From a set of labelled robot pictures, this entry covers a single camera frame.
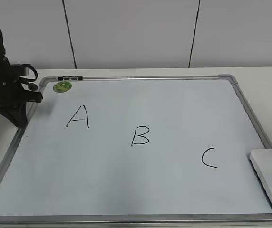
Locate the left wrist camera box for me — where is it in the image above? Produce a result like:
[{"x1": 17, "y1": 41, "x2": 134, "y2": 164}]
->
[{"x1": 10, "y1": 64, "x2": 31, "y2": 76}]

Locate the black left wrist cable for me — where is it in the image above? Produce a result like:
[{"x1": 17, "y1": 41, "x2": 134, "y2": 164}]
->
[{"x1": 17, "y1": 64, "x2": 39, "y2": 91}]

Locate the white magnetic whiteboard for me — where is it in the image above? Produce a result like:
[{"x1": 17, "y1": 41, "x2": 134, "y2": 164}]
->
[{"x1": 0, "y1": 75, "x2": 272, "y2": 227}]

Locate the black grey marker clip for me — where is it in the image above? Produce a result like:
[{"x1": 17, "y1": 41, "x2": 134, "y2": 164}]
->
[{"x1": 57, "y1": 76, "x2": 83, "y2": 81}]

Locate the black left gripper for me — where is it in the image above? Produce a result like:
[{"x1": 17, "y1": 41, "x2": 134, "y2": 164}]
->
[{"x1": 0, "y1": 58, "x2": 43, "y2": 128}]

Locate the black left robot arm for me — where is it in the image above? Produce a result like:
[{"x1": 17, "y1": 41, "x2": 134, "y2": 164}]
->
[{"x1": 0, "y1": 29, "x2": 43, "y2": 128}]

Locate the green round magnet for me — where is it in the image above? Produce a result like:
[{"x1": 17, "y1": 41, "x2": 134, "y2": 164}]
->
[{"x1": 53, "y1": 81, "x2": 72, "y2": 93}]

